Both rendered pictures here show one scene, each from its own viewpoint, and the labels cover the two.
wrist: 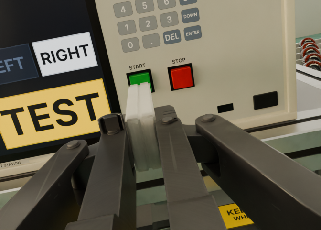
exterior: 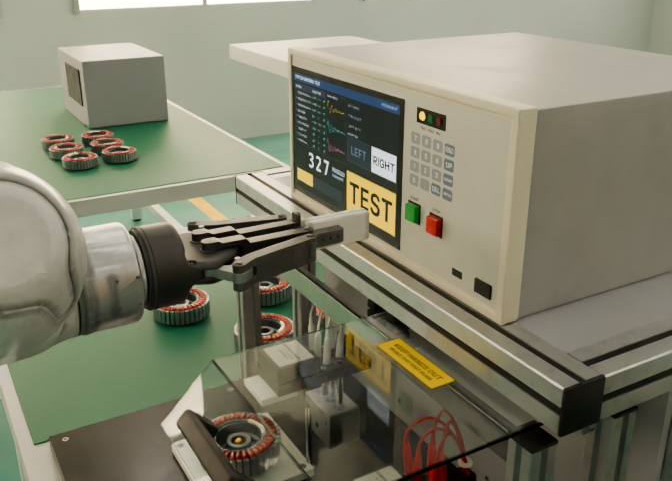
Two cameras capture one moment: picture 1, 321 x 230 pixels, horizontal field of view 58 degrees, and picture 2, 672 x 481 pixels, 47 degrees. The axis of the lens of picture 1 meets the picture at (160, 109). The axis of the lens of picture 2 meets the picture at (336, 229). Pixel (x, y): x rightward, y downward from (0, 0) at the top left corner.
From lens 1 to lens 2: 0.67 m
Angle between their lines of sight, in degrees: 57
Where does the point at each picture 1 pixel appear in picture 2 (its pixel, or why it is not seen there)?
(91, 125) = (384, 224)
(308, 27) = not seen: outside the picture
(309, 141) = (475, 343)
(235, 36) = (471, 215)
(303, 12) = not seen: outside the picture
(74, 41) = (388, 158)
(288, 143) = (461, 331)
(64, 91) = (377, 189)
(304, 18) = not seen: outside the picture
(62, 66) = (380, 171)
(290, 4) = (506, 213)
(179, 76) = (429, 223)
